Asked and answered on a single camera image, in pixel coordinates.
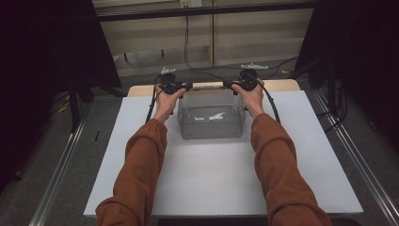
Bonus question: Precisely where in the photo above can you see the white table mat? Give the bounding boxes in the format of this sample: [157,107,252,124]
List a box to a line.
[83,89,364,218]

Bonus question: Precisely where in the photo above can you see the left hand-held gripper cable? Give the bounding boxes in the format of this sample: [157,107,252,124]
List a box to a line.
[144,74,164,124]

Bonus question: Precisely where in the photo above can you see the black metal stand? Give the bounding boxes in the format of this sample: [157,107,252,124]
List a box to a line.
[67,79,82,134]

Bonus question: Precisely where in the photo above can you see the hand-held gripper cable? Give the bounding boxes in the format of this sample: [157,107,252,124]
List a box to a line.
[144,74,164,124]
[256,79,281,124]

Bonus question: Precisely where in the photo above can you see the metal floor rail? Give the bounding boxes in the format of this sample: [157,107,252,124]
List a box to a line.
[27,114,88,226]
[312,89,399,226]

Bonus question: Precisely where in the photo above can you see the black curtain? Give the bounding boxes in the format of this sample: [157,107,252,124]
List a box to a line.
[294,0,399,155]
[0,0,123,196]

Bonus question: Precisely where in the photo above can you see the beige wooden cabinet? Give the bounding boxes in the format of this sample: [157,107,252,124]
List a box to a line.
[99,7,315,78]

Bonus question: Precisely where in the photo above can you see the transparent box lid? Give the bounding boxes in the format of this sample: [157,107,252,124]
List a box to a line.
[180,82,245,110]

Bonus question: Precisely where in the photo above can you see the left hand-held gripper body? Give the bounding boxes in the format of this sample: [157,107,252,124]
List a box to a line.
[158,66,184,96]

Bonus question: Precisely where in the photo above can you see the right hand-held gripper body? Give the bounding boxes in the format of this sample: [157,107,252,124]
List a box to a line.
[230,63,270,94]

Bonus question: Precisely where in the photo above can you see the right hand-held gripper cable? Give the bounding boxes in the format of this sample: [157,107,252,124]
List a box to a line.
[256,79,281,124]

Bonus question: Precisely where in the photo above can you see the large white item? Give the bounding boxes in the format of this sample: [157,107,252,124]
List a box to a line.
[208,111,227,121]

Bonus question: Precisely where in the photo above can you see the person's right hand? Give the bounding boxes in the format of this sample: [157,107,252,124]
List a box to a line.
[231,78,266,120]

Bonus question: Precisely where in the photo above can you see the grey storage box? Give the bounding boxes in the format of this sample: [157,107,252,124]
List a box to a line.
[177,82,247,140]

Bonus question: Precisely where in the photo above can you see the black horizontal beam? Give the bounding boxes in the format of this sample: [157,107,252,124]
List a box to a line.
[96,1,316,23]

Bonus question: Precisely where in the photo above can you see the person's left hand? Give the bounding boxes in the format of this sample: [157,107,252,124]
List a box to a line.
[152,86,188,124]

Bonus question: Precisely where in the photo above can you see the bundle of black floor cables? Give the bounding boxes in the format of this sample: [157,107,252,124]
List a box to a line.
[315,76,350,134]

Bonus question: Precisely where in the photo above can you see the white wall outlet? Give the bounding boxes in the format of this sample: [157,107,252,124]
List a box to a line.
[180,0,203,9]

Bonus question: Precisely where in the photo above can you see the black hanging power cable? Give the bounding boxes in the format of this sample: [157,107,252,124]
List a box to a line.
[183,14,299,82]

